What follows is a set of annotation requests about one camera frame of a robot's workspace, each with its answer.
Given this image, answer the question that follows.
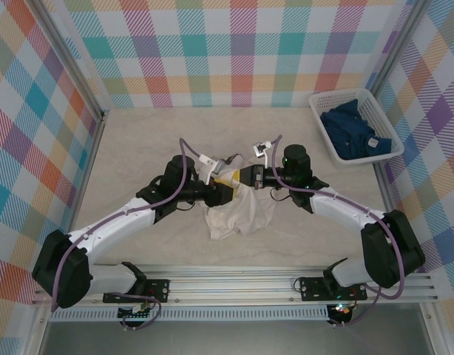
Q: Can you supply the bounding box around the white t-shirt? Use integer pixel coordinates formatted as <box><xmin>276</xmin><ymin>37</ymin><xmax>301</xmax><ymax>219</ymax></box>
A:
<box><xmin>195</xmin><ymin>153</ymin><xmax>278</xmax><ymax>240</ymax></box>

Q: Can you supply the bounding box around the dark blue garment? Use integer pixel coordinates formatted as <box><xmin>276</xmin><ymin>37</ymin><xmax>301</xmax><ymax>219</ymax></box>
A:
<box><xmin>319</xmin><ymin>98</ymin><xmax>393</xmax><ymax>160</ymax></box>

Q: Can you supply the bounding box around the white plastic mesh basket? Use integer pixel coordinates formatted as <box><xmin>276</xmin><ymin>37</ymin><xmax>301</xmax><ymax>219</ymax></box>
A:
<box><xmin>308</xmin><ymin>88</ymin><xmax>405</xmax><ymax>168</ymax></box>

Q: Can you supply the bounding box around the small electronics board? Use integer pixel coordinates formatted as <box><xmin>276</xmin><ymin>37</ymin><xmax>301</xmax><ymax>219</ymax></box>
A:
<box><xmin>329</xmin><ymin>302</ymin><xmax>354</xmax><ymax>318</ymax></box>
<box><xmin>118</xmin><ymin>302</ymin><xmax>156</xmax><ymax>321</ymax></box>

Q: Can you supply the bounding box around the grey metal panel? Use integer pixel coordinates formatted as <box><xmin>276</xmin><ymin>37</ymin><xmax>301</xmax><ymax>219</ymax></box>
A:
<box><xmin>38</xmin><ymin>319</ymin><xmax>435</xmax><ymax>355</ymax></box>

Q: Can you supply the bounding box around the long aluminium mounting rail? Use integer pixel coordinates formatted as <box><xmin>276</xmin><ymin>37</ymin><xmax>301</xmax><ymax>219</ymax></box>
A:
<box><xmin>30</xmin><ymin>264</ymin><xmax>441</xmax><ymax>306</ymax></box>

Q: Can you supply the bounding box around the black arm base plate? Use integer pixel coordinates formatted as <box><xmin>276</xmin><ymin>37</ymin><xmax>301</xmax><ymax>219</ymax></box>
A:
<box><xmin>102</xmin><ymin>277</ymin><xmax>172</xmax><ymax>305</ymax></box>
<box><xmin>299</xmin><ymin>276</ymin><xmax>368</xmax><ymax>302</ymax></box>

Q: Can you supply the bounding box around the white slotted cable duct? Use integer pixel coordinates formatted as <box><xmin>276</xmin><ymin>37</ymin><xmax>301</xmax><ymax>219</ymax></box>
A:
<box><xmin>49</xmin><ymin>305</ymin><xmax>330</xmax><ymax>322</ymax></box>

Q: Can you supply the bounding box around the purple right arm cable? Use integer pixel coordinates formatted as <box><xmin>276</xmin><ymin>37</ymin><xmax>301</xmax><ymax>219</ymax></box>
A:
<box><xmin>264</xmin><ymin>135</ymin><xmax>407</xmax><ymax>329</ymax></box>

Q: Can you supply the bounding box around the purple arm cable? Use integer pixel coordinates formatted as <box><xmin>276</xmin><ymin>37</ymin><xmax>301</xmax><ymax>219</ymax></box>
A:
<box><xmin>264</xmin><ymin>135</ymin><xmax>407</xmax><ymax>329</ymax></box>
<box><xmin>50</xmin><ymin>138</ymin><xmax>204</xmax><ymax>332</ymax></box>

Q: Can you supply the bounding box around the aluminium frame post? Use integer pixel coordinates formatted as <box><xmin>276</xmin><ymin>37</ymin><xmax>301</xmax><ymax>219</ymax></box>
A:
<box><xmin>367</xmin><ymin>0</ymin><xmax>435</xmax><ymax>97</ymax></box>
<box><xmin>29</xmin><ymin>0</ymin><xmax>109</xmax><ymax>123</ymax></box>

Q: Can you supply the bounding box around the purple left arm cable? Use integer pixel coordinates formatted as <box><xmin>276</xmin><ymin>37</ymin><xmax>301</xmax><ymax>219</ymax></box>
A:
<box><xmin>50</xmin><ymin>138</ymin><xmax>204</xmax><ymax>332</ymax></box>

